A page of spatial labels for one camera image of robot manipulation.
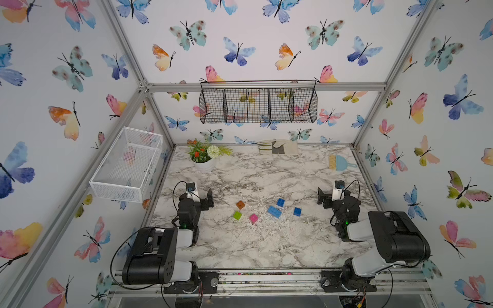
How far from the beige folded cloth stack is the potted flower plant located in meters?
0.27

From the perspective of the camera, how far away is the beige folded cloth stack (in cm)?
120

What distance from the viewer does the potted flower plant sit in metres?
0.98
